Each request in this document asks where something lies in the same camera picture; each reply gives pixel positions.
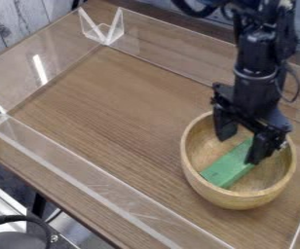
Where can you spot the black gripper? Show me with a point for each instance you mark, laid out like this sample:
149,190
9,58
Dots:
248,104

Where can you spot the green rectangular block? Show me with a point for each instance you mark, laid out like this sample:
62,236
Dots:
231,167

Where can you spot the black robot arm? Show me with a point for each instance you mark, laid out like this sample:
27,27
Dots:
267,41

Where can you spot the brown wooden bowl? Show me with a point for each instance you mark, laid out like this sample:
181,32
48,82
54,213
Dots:
261,184

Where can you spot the black table leg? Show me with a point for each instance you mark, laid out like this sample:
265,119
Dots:
38,205

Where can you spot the clear acrylic tray enclosure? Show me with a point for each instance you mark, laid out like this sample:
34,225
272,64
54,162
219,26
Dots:
98,92

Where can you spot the black metal bracket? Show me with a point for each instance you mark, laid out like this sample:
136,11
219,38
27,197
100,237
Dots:
60,242

